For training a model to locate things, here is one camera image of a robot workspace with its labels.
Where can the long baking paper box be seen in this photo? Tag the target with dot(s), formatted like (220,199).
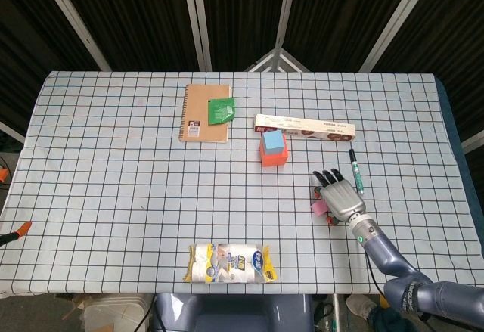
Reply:
(310,127)

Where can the green foil sachet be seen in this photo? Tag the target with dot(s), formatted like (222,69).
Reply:
(221,110)

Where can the white shoe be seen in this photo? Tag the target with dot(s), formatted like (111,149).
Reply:
(359,307)

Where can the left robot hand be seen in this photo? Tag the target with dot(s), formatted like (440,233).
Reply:
(17,233)

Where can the checkered light blue tablecloth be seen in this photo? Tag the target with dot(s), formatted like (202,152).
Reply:
(113,196)

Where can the white plastic bin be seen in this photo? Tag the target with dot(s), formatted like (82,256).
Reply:
(117,313)

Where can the large orange foam cube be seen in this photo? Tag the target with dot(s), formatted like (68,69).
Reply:
(272,161)

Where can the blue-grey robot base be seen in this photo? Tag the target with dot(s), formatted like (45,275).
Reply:
(234,313)

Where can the white triangular frame brace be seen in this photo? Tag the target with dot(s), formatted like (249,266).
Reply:
(262,61)

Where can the small pink foam cube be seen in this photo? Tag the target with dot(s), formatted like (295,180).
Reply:
(318,208)

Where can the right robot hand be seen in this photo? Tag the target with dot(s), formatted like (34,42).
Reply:
(342,199)

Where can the brown spiral notebook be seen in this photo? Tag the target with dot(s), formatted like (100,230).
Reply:
(198,109)

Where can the packaged white bag rolls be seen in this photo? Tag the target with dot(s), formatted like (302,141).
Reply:
(230,264)

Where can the green marker pen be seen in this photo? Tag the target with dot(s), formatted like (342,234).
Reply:
(356,171)

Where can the medium blue foam cube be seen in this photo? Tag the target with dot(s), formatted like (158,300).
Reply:
(273,142)

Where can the dark teal cloth bundle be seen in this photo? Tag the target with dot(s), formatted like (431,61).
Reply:
(389,320)

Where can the white metal frame post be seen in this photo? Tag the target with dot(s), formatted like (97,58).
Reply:
(202,18)
(286,7)
(398,18)
(72,18)
(11,132)
(474,141)

